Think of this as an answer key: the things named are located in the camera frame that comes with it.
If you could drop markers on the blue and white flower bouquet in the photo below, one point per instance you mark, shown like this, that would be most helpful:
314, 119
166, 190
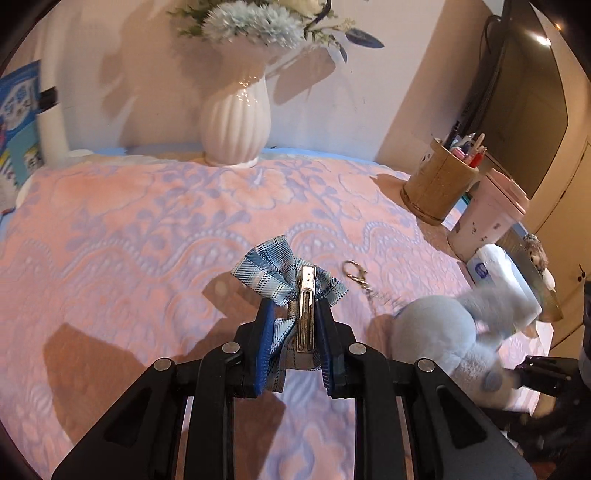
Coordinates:
249, 23

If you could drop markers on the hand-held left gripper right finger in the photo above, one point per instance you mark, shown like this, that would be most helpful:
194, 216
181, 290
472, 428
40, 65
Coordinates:
325, 350

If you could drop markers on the blue book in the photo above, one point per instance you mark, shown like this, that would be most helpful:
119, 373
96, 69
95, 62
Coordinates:
18, 115

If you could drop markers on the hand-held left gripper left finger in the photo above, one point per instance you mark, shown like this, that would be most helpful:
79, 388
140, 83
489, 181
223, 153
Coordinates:
263, 346

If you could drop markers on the white tissue packet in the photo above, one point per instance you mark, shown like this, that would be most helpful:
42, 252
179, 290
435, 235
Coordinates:
494, 265

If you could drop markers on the bunch of pens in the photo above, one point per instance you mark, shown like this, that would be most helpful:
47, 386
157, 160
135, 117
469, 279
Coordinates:
471, 154

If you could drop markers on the black monitor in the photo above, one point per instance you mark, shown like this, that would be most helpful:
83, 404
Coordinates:
521, 101

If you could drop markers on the small fluffy doll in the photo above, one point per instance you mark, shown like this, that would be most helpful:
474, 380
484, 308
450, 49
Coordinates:
535, 251

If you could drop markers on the white lamp pole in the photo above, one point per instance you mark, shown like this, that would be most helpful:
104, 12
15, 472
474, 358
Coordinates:
53, 134

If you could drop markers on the wooden pen holder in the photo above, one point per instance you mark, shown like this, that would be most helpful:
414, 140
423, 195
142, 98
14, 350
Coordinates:
434, 184

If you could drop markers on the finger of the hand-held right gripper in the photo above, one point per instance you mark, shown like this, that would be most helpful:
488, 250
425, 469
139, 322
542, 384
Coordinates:
547, 371

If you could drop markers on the glass bowl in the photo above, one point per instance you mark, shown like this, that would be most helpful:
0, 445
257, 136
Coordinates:
549, 304

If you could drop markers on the white ribbed vase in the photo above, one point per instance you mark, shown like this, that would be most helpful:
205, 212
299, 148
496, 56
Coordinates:
235, 124

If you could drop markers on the pink floral blanket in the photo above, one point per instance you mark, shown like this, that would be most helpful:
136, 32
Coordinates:
138, 230

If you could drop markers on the blue plaid bow hair clip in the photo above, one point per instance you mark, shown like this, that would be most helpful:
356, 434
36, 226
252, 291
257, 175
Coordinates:
268, 267

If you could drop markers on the pink tumbler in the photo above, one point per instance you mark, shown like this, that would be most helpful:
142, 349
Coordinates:
480, 217

